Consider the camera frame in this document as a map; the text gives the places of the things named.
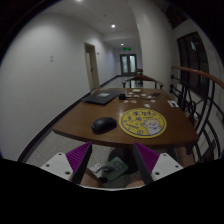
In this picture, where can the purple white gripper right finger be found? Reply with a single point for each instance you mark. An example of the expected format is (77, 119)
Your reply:
(154, 166)

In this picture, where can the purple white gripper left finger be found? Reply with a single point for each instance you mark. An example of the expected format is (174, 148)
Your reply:
(70, 166)

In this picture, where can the round yellow mouse pad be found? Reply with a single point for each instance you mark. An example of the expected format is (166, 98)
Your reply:
(143, 123)

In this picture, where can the black computer mouse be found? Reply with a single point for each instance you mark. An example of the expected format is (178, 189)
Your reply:
(103, 125)

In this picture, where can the green device on floor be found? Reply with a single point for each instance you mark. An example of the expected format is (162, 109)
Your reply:
(113, 169)

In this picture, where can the dark grey closed laptop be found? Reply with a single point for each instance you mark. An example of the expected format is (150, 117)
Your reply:
(102, 97)

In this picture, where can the small black box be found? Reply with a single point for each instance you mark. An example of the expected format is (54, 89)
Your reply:
(122, 96)

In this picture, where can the wooden chair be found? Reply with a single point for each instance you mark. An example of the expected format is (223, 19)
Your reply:
(143, 78)

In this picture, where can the glass double door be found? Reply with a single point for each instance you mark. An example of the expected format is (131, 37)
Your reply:
(128, 64)

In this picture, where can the wooden stair handrail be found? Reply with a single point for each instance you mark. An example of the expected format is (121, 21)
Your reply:
(201, 73)

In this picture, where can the white side door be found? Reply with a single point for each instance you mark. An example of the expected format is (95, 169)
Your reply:
(91, 66)

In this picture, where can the green exit sign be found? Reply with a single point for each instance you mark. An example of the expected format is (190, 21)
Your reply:
(127, 49)

